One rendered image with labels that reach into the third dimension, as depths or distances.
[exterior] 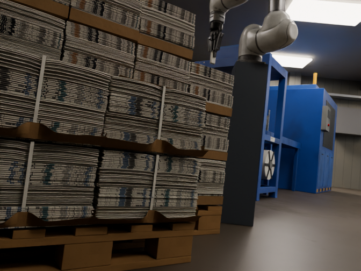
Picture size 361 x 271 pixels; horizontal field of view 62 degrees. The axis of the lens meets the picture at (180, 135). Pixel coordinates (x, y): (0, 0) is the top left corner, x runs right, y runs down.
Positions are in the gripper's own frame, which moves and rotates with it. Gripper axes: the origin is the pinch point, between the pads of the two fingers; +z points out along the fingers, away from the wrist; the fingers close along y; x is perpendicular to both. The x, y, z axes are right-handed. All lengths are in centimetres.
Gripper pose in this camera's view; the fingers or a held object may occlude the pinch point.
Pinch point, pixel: (213, 57)
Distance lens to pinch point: 182.8
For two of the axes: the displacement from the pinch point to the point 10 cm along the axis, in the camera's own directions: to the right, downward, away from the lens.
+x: 8.2, 1.3, 5.5
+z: -1.1, 9.9, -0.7
